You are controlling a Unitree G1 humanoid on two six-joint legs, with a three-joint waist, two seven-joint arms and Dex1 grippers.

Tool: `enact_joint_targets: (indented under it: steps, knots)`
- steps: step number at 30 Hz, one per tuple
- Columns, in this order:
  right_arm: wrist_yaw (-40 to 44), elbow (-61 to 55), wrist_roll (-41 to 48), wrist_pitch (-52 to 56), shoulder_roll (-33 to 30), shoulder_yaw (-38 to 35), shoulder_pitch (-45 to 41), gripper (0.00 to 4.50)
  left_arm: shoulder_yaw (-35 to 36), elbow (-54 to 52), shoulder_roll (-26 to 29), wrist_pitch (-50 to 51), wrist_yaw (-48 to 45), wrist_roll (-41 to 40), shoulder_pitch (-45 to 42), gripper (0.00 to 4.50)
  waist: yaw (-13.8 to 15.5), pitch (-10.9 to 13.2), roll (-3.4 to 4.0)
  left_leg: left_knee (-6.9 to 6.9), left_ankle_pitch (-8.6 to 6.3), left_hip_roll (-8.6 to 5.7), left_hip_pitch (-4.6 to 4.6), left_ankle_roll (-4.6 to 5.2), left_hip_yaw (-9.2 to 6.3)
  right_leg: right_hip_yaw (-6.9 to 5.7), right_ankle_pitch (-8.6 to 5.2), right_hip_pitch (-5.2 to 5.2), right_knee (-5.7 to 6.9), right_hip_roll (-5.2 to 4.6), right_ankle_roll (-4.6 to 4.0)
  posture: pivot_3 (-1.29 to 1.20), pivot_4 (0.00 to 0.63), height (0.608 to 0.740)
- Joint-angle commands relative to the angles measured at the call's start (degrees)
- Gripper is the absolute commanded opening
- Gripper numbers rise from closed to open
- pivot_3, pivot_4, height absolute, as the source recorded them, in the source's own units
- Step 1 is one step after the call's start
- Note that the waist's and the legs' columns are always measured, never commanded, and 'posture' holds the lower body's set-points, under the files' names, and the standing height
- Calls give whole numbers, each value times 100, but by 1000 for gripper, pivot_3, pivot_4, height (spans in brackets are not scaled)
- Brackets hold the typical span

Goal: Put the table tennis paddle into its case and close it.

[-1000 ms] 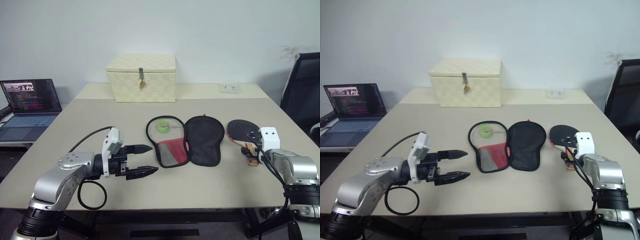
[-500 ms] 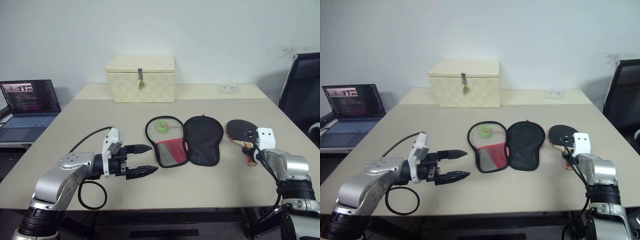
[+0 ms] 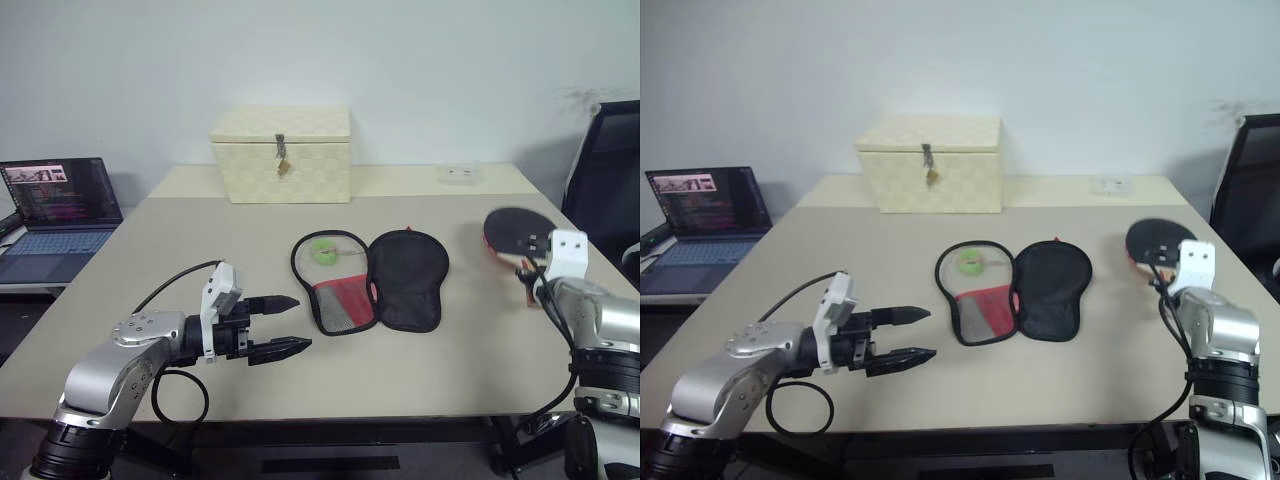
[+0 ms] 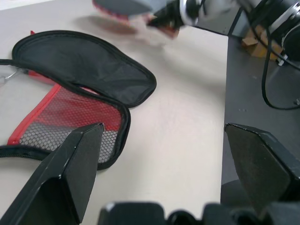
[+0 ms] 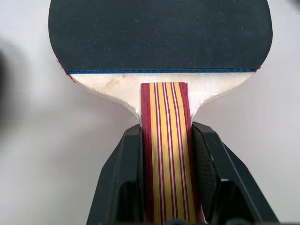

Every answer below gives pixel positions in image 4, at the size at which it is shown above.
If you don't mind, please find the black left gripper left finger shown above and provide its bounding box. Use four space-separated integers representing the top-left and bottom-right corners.
0 122 105 225

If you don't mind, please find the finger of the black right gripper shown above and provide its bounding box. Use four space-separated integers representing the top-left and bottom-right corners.
146 18 175 31
152 6 173 21

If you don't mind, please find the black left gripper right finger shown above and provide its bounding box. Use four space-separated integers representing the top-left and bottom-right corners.
224 122 300 217

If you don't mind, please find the red black table tennis paddle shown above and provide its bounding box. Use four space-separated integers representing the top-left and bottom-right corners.
91 0 181 40

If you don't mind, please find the black red mesh paddle case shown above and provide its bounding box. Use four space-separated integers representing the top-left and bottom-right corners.
0 30 157 171

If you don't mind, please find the brown cardboard box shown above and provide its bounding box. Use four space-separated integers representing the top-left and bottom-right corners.
241 24 283 62

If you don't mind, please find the silver black robot body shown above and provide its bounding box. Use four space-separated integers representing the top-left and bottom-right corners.
256 0 300 65

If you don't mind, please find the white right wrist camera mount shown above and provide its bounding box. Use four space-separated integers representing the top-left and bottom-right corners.
179 0 203 27

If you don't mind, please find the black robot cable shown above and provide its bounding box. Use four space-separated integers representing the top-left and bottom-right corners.
243 0 300 111

